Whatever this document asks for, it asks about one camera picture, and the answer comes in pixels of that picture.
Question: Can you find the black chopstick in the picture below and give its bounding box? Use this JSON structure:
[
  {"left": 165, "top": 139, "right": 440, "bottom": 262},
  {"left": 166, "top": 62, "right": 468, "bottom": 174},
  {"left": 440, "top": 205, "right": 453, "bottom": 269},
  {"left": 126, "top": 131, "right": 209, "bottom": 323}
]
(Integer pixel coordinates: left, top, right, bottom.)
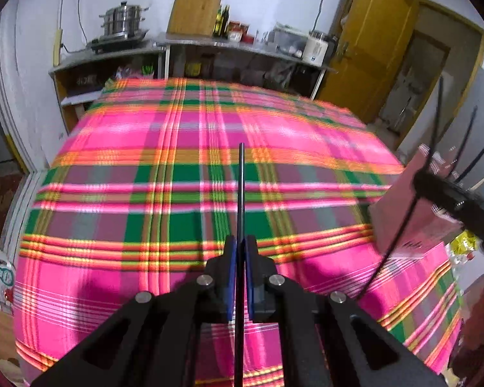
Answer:
[
  {"left": 234, "top": 143, "right": 246, "bottom": 387},
  {"left": 422, "top": 76, "right": 444, "bottom": 171},
  {"left": 355, "top": 195, "right": 420, "bottom": 301},
  {"left": 455, "top": 146, "right": 484, "bottom": 184}
]

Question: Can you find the yellow wooden door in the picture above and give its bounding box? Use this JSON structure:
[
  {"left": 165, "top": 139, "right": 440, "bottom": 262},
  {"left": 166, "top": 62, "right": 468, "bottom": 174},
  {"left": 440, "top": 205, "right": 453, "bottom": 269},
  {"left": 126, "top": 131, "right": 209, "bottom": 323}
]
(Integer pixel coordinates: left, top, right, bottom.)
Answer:
[{"left": 317, "top": 0, "right": 419, "bottom": 123}]

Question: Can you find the pink plastic utensil holder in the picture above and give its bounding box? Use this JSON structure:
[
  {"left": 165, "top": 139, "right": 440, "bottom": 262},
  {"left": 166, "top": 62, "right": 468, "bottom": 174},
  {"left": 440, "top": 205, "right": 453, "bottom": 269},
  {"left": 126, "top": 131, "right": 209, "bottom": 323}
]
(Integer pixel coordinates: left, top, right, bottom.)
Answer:
[{"left": 366, "top": 143, "right": 463, "bottom": 260}]

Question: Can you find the low wooden shelf cabinet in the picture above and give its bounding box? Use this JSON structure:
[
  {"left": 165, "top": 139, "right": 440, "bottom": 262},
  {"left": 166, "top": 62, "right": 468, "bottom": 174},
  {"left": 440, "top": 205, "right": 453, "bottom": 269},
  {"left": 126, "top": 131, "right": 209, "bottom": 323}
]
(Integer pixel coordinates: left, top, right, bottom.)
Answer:
[{"left": 49, "top": 41, "right": 170, "bottom": 132}]

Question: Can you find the stainless steel steamer pot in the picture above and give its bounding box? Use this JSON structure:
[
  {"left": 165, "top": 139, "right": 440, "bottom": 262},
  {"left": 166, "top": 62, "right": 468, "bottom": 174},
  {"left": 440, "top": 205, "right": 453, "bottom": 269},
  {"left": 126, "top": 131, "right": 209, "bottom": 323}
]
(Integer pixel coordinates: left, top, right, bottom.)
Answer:
[{"left": 99, "top": 1, "right": 147, "bottom": 37}]

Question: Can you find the dark oil bottle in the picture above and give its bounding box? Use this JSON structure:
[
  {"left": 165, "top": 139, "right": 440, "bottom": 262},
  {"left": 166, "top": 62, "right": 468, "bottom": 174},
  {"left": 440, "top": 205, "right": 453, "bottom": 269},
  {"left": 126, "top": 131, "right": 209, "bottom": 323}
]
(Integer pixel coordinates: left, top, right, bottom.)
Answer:
[{"left": 220, "top": 5, "right": 230, "bottom": 38}]

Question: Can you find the white chopstick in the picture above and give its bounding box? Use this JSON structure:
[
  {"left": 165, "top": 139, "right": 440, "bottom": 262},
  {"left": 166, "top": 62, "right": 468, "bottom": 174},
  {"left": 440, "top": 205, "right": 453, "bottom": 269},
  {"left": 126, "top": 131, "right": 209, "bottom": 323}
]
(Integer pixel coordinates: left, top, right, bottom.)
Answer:
[{"left": 469, "top": 177, "right": 484, "bottom": 191}]

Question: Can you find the person right hand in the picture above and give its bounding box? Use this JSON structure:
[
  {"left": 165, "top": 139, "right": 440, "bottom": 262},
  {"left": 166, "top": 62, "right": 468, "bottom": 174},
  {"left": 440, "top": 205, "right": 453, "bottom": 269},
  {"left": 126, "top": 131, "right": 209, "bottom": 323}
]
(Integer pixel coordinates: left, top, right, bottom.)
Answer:
[{"left": 450, "top": 285, "right": 484, "bottom": 386}]

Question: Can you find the grey plastic storage box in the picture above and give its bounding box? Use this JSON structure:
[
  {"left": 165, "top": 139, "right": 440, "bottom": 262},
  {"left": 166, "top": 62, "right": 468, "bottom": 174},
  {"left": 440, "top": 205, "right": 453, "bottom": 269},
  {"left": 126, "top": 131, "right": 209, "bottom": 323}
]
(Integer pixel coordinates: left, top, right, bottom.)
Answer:
[{"left": 267, "top": 23, "right": 308, "bottom": 58}]

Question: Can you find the metal counter table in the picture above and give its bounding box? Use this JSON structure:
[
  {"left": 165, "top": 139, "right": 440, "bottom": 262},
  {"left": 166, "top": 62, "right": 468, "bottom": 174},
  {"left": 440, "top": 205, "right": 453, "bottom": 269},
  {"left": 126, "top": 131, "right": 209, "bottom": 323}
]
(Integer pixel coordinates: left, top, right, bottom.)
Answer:
[{"left": 153, "top": 32, "right": 337, "bottom": 100}]

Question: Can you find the red lidded jar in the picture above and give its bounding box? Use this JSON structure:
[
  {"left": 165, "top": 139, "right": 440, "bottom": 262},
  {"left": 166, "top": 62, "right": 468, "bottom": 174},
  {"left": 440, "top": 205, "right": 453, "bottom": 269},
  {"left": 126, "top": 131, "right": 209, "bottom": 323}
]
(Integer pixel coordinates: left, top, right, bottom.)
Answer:
[{"left": 227, "top": 22, "right": 244, "bottom": 43}]

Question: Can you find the silver grey chopstick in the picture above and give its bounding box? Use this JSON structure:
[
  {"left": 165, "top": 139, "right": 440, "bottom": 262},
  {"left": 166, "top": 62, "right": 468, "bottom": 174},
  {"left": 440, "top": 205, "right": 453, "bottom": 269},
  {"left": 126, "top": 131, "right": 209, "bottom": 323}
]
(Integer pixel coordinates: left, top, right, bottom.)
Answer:
[{"left": 448, "top": 105, "right": 478, "bottom": 177}]

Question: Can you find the wooden cutting board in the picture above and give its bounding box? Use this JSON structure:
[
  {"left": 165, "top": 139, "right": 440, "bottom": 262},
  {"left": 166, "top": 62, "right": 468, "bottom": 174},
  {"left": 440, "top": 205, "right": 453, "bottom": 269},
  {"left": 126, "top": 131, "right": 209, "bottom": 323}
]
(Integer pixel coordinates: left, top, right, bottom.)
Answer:
[{"left": 167, "top": 0, "right": 221, "bottom": 37}]

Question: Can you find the pink plaid tablecloth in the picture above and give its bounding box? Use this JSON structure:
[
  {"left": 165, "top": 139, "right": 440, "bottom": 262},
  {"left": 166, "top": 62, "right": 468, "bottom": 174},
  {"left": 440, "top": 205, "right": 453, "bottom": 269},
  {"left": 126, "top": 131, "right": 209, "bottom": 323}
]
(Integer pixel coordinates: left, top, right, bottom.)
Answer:
[{"left": 14, "top": 79, "right": 461, "bottom": 383}]

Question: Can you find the induction cooker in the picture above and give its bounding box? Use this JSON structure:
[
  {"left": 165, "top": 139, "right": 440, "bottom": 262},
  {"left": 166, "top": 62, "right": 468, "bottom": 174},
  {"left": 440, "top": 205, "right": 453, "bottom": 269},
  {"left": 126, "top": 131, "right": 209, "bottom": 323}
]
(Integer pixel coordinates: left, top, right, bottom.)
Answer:
[{"left": 86, "top": 29, "right": 147, "bottom": 54}]

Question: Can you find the grey refrigerator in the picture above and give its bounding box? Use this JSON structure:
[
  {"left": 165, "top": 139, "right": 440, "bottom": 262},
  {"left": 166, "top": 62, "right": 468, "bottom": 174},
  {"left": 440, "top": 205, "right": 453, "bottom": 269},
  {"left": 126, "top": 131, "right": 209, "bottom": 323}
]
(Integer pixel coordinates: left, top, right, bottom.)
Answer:
[{"left": 394, "top": 65, "right": 484, "bottom": 194}]

